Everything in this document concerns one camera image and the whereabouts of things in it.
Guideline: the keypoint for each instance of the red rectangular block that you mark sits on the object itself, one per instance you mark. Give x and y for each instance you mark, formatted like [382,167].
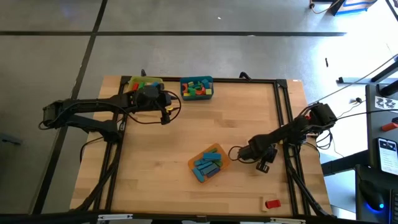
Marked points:
[135,86]

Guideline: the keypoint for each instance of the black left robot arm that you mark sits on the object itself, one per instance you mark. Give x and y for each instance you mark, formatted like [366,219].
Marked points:
[87,105]

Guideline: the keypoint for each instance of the orange block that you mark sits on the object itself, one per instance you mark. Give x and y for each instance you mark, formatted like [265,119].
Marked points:
[185,87]

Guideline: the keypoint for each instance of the red arch block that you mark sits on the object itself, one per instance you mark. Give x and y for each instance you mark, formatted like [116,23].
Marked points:
[201,91]
[273,204]

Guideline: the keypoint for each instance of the black computer mouse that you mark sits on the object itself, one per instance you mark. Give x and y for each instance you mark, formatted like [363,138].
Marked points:
[371,194]

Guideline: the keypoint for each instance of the small blue arch block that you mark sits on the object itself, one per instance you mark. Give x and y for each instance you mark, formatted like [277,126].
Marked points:
[205,83]

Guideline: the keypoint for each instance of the large blue block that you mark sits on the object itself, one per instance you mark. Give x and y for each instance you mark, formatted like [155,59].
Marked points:
[212,156]
[209,169]

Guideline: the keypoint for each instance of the orange plastic bin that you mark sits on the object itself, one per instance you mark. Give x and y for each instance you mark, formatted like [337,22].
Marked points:
[225,161]

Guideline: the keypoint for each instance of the blue plastic bin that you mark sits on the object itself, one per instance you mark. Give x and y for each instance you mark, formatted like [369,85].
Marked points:
[196,97]

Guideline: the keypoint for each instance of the paper with black logos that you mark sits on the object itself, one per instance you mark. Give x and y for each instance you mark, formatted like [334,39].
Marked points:
[383,102]

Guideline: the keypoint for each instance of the black computer desk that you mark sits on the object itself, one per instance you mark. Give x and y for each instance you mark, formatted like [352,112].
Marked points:
[373,124]

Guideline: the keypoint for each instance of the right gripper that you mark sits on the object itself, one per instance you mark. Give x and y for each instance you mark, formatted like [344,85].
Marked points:
[252,151]

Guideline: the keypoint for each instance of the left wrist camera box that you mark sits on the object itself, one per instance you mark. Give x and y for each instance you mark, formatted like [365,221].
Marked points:
[148,92]

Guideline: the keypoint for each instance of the thin green block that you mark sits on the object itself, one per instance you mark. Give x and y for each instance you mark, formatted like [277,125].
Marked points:
[213,151]

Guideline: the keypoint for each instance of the green cylinder block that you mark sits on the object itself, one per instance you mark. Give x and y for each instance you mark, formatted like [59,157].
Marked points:
[141,84]

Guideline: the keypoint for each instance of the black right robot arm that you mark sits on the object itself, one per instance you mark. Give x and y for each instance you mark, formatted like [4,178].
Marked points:
[298,127]

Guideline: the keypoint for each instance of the natural wood block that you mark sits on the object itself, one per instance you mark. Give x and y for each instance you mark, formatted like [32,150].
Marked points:
[263,203]

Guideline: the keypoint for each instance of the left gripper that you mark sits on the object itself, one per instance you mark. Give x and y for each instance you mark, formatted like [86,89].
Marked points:
[149,105]

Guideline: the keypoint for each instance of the smartphone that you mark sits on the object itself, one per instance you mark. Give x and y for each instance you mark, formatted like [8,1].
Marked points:
[388,155]

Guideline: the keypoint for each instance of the yellow plastic bin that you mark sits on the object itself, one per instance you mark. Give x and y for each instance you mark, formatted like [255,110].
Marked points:
[146,79]

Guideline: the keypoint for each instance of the light green rectangular block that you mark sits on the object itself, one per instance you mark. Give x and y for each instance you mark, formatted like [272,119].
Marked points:
[190,83]

